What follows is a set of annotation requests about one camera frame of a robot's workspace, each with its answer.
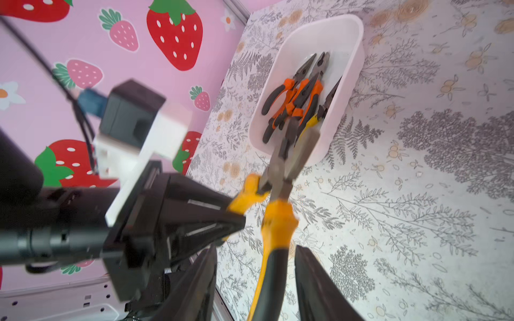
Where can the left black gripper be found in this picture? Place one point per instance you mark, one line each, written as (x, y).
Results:
(166, 219)

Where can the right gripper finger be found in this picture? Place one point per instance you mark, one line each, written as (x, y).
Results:
(318, 297)

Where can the yellow black diagonal pliers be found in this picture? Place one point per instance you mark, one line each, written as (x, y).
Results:
(279, 221)

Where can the white plastic storage box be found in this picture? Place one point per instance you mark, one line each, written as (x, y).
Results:
(341, 36)

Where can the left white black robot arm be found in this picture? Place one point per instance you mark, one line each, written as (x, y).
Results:
(47, 228)

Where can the yellow grey needle-nose pliers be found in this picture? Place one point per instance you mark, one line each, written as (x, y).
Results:
(321, 112)

